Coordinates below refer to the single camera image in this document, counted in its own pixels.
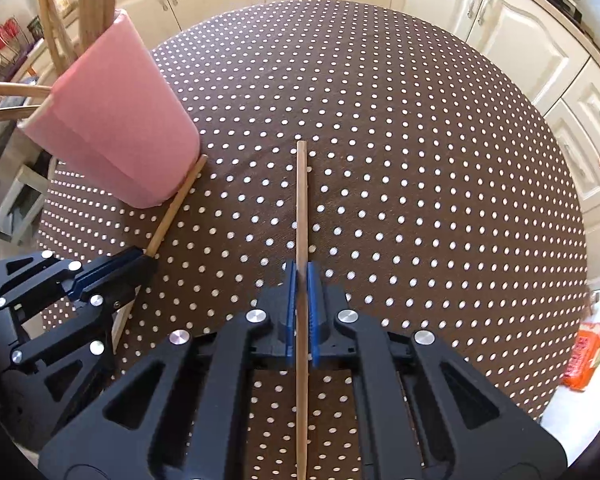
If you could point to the red utensil holder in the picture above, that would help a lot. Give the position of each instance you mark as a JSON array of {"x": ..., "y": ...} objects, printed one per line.
[{"x": 10, "y": 32}]

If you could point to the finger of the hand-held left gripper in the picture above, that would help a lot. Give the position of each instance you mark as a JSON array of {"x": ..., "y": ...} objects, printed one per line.
[
  {"x": 130, "y": 287},
  {"x": 105, "y": 270}
]

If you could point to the single wooden chopstick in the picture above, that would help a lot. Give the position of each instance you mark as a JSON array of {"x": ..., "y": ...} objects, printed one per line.
[
  {"x": 302, "y": 200},
  {"x": 175, "y": 205}
]

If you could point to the cream base cabinets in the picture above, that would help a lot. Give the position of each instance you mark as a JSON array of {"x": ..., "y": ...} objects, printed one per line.
[{"x": 520, "y": 30}]

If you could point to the white stool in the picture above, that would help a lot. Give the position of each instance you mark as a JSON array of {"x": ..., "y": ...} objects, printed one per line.
[{"x": 20, "y": 195}]

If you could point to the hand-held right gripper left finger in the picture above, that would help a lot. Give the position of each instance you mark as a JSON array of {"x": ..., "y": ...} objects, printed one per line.
[{"x": 291, "y": 305}]

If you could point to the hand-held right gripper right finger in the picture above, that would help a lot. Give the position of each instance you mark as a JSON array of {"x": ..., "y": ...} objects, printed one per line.
[{"x": 314, "y": 310}]

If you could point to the pink cup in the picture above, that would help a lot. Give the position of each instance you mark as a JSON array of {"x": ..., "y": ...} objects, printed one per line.
[{"x": 120, "y": 125}]

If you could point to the round polka dot table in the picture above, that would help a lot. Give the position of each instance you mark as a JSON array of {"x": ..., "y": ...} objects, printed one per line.
[{"x": 405, "y": 185}]

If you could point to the bunch of wooden chopsticks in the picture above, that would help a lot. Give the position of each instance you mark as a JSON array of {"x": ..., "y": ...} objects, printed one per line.
[{"x": 95, "y": 0}]

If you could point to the orange snack packet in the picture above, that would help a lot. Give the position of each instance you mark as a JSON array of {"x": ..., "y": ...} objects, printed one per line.
[{"x": 587, "y": 355}]

